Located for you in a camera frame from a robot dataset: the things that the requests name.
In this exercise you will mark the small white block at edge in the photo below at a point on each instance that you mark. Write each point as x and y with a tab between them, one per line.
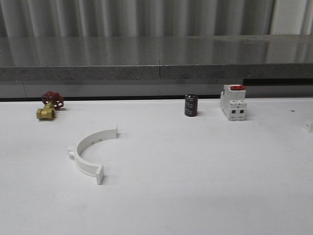
309	126

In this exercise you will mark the grey stone counter ledge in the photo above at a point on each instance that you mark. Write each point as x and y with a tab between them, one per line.
153	67

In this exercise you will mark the black cylindrical capacitor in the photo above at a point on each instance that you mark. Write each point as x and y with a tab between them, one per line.
191	105

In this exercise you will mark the white circuit breaker red switch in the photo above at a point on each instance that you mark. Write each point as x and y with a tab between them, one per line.
232	102

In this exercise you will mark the brass valve red handwheel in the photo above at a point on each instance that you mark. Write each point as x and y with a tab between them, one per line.
52	101

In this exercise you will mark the grey pleated curtain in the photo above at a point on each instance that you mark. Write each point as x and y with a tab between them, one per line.
156	18

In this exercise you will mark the white half pipe clamp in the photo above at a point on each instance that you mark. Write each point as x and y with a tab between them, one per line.
86	167

